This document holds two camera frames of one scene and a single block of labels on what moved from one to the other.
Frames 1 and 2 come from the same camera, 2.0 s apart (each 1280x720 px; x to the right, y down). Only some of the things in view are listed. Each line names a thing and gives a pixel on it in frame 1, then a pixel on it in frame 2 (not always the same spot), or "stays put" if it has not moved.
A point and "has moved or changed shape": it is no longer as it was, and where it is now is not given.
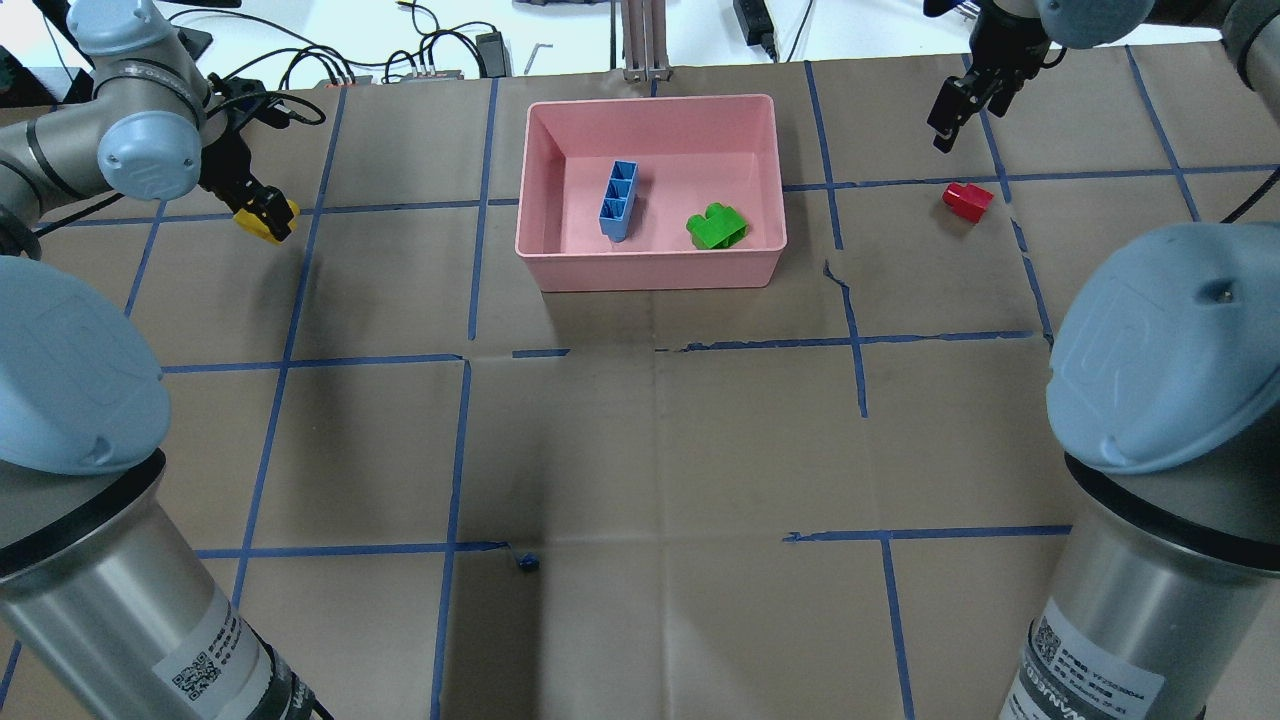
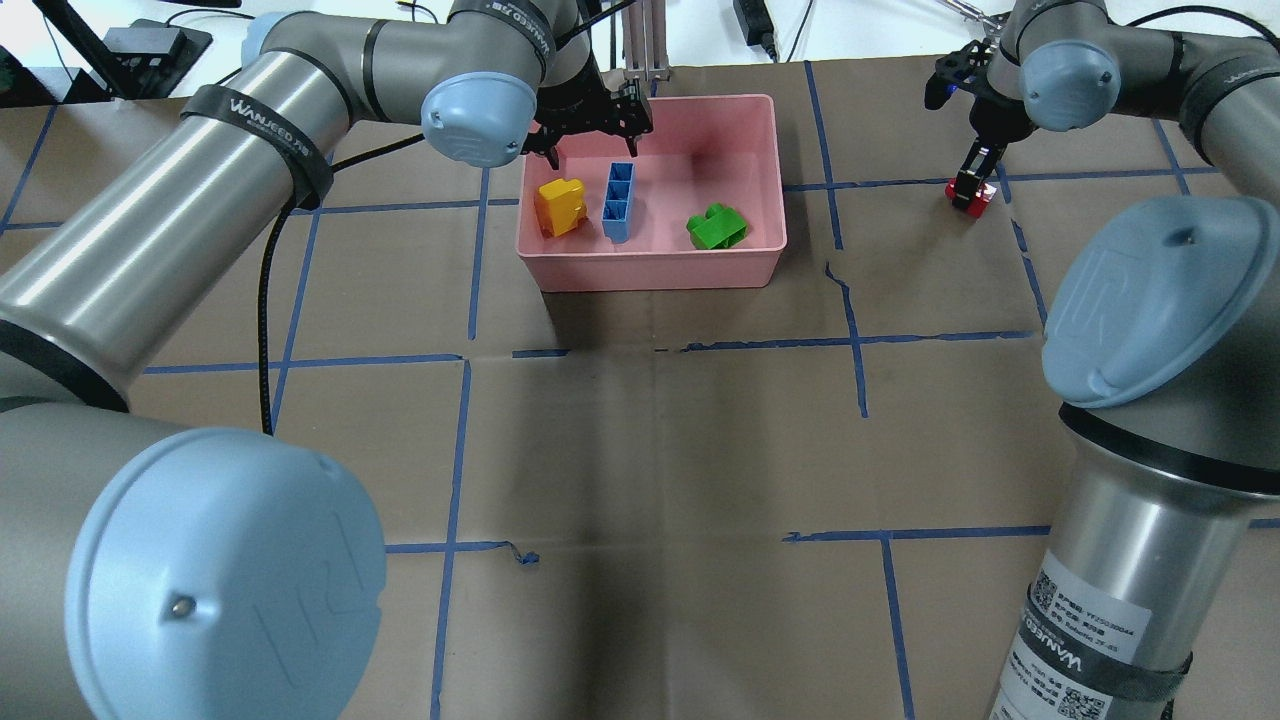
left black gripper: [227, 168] -> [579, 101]
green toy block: [720, 228] stays put
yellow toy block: [256, 226] has moved or changed shape
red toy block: [970, 201] stays put
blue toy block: [618, 199] stays put
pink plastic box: [690, 150] stays put
